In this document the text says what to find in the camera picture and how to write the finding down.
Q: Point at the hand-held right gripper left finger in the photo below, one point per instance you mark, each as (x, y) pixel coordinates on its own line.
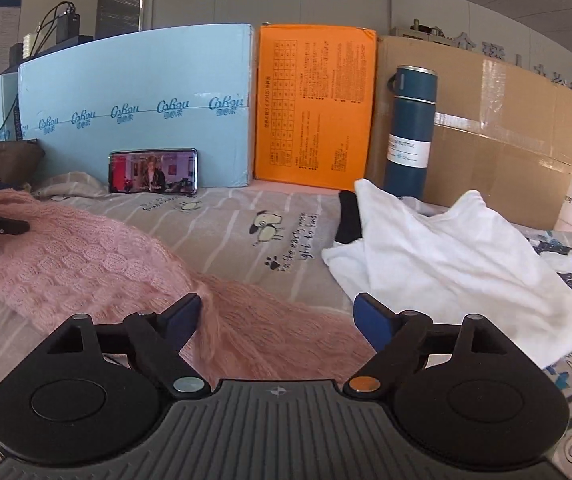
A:
(188, 311)

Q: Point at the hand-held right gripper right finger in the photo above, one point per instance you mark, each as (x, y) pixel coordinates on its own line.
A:
(369, 316)

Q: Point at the pink knitted sweater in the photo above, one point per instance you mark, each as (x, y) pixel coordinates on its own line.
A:
(91, 265)

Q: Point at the brown pouch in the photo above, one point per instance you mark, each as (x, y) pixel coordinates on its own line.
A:
(13, 160)

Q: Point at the white t-shirt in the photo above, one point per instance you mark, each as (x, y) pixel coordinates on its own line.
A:
(445, 265)

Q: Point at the black cloth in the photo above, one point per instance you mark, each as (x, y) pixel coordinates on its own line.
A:
(349, 217)

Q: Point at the black smartphone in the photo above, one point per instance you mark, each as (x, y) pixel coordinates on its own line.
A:
(152, 172)

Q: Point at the large light blue cardboard box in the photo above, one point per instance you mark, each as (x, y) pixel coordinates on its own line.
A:
(136, 75)

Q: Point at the dark blue thermos bottle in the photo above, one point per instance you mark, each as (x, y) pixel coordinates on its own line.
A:
(408, 120)

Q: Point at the orange cardboard box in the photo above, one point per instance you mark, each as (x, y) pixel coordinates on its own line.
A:
(316, 105)

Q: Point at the brown taped cardboard box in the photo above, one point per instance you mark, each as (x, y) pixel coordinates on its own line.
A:
(505, 140)

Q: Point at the grey window blind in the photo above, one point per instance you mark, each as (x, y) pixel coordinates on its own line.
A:
(118, 2)

